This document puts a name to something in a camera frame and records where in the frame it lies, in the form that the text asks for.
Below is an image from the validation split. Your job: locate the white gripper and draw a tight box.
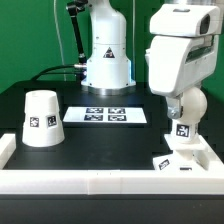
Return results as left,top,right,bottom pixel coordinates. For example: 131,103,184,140
146,36,215,119

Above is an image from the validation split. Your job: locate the white lamp bulb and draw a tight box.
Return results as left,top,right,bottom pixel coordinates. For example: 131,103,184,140
171,87,207,144

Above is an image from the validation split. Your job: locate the white lamp base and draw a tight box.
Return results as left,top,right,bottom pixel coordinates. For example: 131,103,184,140
153,134,206,172

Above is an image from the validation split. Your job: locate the white lamp shade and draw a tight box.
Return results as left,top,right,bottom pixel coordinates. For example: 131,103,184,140
22,90,65,147

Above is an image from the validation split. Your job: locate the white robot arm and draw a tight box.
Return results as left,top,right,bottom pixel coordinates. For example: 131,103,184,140
81,0,224,119

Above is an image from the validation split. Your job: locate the white marker sheet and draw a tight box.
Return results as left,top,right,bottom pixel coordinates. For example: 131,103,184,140
63,107,147,124

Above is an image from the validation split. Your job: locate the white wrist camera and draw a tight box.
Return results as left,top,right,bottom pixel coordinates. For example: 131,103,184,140
149,4,222,37

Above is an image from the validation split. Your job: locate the black cable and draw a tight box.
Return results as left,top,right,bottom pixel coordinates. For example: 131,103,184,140
30,63,88,82

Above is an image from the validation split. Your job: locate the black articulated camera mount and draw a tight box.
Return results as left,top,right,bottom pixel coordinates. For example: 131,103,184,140
66,0,88,64

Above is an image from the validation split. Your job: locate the white hanging cable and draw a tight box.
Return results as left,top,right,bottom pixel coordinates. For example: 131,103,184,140
53,0,68,82

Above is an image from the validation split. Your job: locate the white U-shaped border frame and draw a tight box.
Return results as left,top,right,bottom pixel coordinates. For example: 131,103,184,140
0,134,224,195

